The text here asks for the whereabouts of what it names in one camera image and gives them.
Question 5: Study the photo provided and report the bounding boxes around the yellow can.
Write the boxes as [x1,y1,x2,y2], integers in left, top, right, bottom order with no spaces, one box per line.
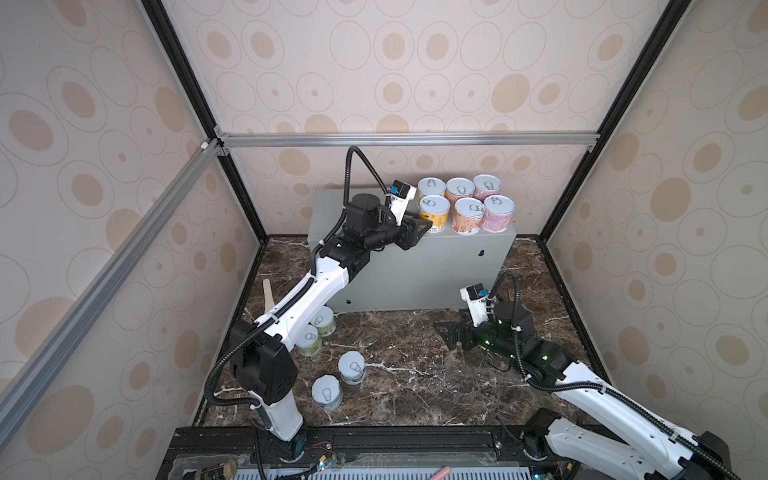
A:
[419,195,451,233]
[417,177,446,200]

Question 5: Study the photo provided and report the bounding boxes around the brown orange can front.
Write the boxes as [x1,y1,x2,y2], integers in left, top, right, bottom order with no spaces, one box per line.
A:
[452,197,486,235]

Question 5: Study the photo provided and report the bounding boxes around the brown orange can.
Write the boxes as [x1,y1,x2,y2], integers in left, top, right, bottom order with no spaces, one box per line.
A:
[445,177,475,209]
[452,197,486,235]

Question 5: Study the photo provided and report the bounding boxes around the pink can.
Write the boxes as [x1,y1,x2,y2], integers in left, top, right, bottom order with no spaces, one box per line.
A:
[481,194,516,233]
[472,174,502,202]

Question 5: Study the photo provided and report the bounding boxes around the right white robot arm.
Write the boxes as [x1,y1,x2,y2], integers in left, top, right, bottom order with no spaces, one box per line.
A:
[434,301,737,479]

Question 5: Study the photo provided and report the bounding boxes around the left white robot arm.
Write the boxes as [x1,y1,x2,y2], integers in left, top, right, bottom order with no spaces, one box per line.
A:
[204,187,432,443]

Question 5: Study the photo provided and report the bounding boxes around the grey metal cabinet box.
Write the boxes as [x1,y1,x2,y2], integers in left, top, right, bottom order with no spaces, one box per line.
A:
[307,187,518,314]

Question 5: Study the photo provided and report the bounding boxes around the green can upper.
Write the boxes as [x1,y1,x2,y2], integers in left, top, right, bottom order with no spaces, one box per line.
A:
[312,306,336,338]

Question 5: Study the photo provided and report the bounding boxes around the green can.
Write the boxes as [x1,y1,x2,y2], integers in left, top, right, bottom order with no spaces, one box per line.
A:
[295,324,322,357]
[312,306,336,338]

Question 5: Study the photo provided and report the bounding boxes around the teal can upper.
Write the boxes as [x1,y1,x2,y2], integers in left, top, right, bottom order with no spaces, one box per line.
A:
[338,351,366,385]

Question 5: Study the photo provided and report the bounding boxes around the teal can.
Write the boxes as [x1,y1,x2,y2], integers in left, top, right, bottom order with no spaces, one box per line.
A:
[311,375,343,411]
[338,351,366,385]

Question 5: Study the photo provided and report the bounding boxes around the wooden spatula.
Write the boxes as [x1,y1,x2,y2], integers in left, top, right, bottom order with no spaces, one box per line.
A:
[262,278,276,313]

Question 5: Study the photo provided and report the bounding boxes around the green can lower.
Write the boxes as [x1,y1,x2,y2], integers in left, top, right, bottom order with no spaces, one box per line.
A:
[295,324,322,357]

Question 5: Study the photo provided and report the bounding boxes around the pink marker pen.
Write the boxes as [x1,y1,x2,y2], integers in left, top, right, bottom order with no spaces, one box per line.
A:
[429,467,451,480]

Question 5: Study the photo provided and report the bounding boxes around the teal can lower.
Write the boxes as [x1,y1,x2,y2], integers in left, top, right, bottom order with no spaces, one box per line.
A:
[311,375,343,411]

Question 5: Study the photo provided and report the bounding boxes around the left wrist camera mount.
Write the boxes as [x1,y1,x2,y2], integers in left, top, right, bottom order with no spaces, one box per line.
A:
[387,180,417,226]

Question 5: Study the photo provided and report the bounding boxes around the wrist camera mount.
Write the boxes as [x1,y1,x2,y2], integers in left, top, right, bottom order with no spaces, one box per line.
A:
[387,180,417,226]
[460,283,491,327]

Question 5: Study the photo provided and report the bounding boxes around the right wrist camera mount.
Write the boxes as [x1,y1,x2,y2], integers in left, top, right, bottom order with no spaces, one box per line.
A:
[460,283,491,327]

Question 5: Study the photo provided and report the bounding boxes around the horizontal aluminium rail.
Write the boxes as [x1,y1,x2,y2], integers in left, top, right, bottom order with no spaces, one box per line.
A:
[221,130,600,148]

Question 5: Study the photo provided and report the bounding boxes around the black base frame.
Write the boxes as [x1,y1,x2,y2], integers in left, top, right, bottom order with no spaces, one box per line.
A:
[156,425,588,479]

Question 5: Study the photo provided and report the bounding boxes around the left diagonal aluminium rail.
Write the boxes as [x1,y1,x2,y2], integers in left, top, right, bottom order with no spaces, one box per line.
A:
[1,138,223,448]

